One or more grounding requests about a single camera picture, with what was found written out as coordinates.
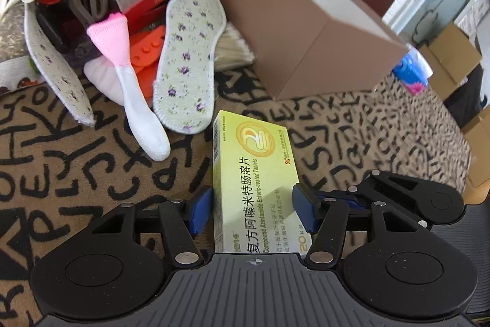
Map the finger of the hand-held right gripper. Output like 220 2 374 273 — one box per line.
318 169 426 215

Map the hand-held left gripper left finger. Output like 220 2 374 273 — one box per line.
90 186 214 268

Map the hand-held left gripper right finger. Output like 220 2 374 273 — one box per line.
292 184 432 269

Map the green medicine box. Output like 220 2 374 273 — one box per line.
212 109 301 255

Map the letter-print covered desktop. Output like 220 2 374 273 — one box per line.
0 68 472 327

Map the blue tissue pack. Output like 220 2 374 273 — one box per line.
391 49 433 97

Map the floral fabric insole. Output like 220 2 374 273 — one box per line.
24 1 96 127
152 0 227 135

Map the large beige cardboard box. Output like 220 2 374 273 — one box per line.
212 0 410 101

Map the cotton swab pack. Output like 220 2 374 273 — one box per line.
214 22 256 72

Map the orange plastic piece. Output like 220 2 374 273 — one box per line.
128 24 168 100

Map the pink and white brush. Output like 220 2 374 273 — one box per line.
86 13 171 162

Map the black flat case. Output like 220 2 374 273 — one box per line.
36 7 73 54

